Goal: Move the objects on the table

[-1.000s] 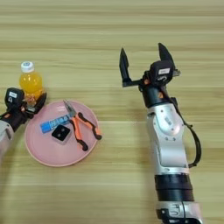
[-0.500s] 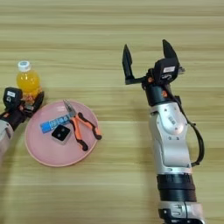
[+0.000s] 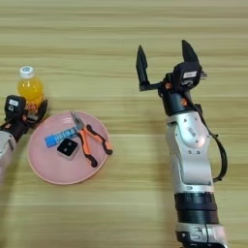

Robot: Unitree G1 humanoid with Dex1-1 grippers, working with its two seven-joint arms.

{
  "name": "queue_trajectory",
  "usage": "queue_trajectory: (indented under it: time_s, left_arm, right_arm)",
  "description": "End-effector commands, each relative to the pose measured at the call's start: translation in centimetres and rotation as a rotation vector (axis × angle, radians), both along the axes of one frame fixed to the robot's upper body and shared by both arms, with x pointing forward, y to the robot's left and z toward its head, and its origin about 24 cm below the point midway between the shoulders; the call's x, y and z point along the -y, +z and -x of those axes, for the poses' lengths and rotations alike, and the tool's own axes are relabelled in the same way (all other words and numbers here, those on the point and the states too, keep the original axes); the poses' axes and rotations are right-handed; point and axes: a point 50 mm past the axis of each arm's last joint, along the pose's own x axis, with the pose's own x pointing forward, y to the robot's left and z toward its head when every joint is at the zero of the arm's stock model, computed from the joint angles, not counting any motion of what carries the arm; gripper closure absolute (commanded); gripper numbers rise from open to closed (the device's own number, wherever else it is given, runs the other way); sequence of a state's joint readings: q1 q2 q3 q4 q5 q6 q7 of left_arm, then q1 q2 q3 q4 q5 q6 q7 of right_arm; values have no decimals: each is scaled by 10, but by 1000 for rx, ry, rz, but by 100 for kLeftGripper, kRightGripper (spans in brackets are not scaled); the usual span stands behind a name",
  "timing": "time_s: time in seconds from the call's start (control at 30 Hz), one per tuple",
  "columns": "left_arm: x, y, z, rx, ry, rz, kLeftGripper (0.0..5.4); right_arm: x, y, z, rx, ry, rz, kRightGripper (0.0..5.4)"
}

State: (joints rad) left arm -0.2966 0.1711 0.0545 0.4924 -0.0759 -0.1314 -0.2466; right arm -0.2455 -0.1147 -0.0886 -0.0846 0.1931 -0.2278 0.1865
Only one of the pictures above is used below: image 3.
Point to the pink round plate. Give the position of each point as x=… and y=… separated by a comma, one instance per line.
x=48, y=166

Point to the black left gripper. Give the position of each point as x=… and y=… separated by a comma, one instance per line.
x=17, y=127

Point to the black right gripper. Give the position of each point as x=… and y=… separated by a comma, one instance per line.
x=176, y=101

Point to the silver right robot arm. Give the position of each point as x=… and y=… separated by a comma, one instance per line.
x=190, y=155

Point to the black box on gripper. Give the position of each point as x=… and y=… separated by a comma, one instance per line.
x=14, y=105
x=187, y=76

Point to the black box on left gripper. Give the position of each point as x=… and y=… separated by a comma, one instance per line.
x=14, y=105

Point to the black square block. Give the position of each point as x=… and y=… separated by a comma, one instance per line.
x=68, y=148

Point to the orange juice bottle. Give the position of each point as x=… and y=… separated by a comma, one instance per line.
x=30, y=88

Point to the blue glue stick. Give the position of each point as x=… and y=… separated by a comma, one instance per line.
x=53, y=139

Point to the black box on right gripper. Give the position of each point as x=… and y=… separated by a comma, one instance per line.
x=187, y=76

